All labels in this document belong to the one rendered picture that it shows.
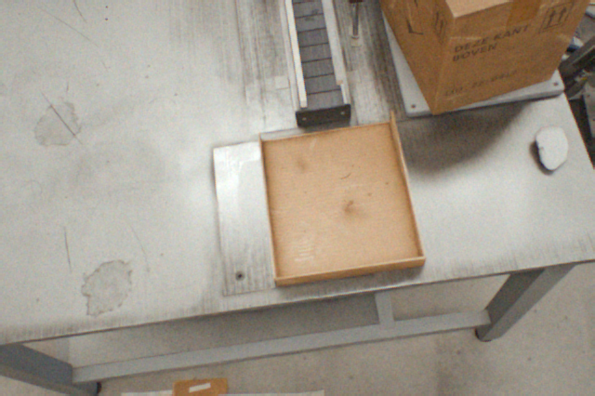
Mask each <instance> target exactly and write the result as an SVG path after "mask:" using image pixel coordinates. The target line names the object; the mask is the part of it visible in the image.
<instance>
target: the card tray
mask: <svg viewBox="0 0 595 396"><path fill-rule="evenodd" d="M258 145H259V153H260V162H261V171H262V179H263V188H264V196H265V205H266V214H267V222H268V231H269V239H270V249H271V264H272V274H273V280H274V283H275V285H276V287H279V286H287V285H293V284H305V283H312V281H319V280H326V279H333V278H339V277H346V276H352V275H358V274H366V273H372V272H379V271H391V270H398V269H405V268H412V267H418V266H424V263H425V260H426V255H425V250H424V246H423V243H422V238H421V233H420V228H419V225H418V221H417V213H416V210H415V205H414V201H413V196H412V192H411V188H410V183H409V179H408V176H407V171H406V167H405V163H404V158H403V151H402V146H401V142H400V138H399V134H398V130H397V125H396V122H395V117H393V112H392V110H391V111H390V121H389V122H383V123H377V124H371V125H358V126H352V127H346V128H340V129H333V130H327V131H320V132H313V133H308V134H301V135H295V136H289V137H281V138H276V139H264V140H262V139H261V135H260V133H259V131H258Z"/></svg>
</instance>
